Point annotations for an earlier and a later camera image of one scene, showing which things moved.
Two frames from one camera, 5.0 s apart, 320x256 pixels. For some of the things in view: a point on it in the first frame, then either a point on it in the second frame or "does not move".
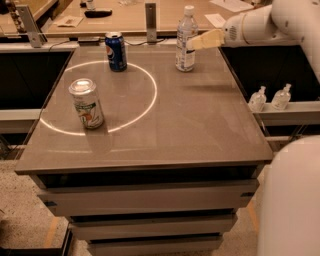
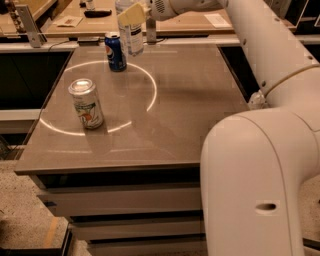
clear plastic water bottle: (187, 28) -> (131, 35)
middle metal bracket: (151, 22) does not move
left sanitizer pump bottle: (258, 100) does not move
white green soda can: (85, 94) does not move
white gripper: (232, 31) -> (160, 9)
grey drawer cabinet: (175, 161) does not move
